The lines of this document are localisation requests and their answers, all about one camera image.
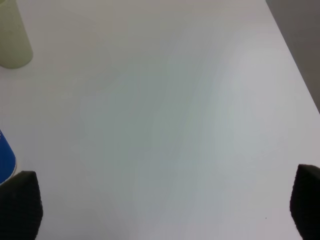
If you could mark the blue sleeved glass cup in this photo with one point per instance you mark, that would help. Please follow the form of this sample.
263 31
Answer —
8 161

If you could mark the pale green plastic cup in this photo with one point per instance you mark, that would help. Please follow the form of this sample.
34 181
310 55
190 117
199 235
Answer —
15 47

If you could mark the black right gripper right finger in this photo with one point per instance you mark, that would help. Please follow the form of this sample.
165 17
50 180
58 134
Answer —
305 201

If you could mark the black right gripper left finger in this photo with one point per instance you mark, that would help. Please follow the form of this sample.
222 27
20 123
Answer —
21 209

